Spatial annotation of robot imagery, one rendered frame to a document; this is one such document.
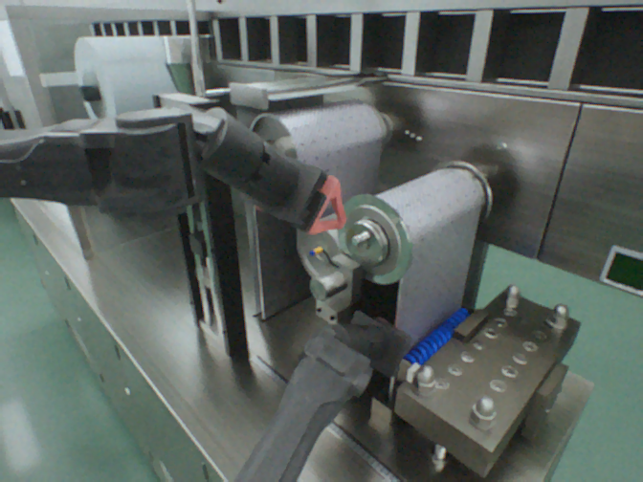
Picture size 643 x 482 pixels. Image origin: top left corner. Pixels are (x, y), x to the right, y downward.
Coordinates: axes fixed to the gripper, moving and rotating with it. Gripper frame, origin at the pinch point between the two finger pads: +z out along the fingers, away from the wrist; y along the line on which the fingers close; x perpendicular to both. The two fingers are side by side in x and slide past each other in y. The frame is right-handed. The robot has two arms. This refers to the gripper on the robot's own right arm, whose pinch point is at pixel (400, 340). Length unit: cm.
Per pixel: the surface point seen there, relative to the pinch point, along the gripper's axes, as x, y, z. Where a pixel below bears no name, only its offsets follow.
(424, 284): 10.8, 0.2, -0.5
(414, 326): 2.9, 0.2, 2.7
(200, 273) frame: -6.7, -43.4, -12.1
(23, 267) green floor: -107, -304, 28
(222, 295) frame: -7.5, -33.0, -12.8
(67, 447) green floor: -117, -122, 12
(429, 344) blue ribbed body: 0.5, 2.5, 6.5
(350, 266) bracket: 9.5, -7.9, -11.0
